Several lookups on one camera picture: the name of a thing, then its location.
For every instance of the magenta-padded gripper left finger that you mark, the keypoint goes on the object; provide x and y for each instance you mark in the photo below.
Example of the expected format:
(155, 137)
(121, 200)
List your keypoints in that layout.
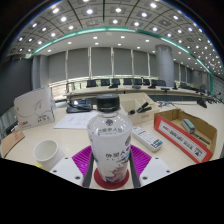
(80, 161)

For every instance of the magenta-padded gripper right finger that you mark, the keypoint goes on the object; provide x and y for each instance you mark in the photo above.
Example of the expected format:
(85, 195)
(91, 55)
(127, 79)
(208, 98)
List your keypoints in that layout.
(143, 160)

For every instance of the white labelled black-capped drink bottle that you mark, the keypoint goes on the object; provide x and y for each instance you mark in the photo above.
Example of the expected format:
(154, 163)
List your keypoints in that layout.
(110, 136)

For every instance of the white remote control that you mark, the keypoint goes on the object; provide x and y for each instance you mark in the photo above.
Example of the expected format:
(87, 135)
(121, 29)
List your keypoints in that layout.
(147, 139)

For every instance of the white printed paper sheet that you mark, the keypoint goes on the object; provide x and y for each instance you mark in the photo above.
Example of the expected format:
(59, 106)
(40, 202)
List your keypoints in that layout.
(75, 120)

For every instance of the red-edged open cardboard box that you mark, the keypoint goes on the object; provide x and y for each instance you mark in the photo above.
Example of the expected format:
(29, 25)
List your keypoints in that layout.
(181, 140)

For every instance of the black desk telephone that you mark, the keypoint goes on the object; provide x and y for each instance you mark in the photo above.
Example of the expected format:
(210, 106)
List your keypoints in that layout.
(78, 107)

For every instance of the grey whiteboard eraser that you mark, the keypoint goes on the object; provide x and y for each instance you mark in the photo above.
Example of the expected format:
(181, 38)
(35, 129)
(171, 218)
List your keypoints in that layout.
(188, 126)

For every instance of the small open beige cardboard box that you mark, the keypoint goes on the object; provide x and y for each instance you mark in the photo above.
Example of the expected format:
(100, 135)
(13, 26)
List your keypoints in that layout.
(128, 100)

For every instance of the long curved conference desk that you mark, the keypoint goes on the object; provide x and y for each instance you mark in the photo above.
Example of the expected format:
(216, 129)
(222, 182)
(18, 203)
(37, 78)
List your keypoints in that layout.
(133, 90)

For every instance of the large white printed carton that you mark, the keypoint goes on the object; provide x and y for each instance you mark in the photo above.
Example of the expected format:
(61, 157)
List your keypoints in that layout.
(33, 108)

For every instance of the flat brown cardboard sheet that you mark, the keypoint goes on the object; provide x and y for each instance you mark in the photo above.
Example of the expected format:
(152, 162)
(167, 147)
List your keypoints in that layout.
(11, 141)

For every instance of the row of black office chairs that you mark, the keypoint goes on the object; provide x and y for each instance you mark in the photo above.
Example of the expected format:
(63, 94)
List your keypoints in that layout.
(116, 81)

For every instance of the recessed round ceiling lights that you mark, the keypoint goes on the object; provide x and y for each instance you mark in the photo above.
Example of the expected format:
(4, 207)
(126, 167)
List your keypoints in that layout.
(89, 11)

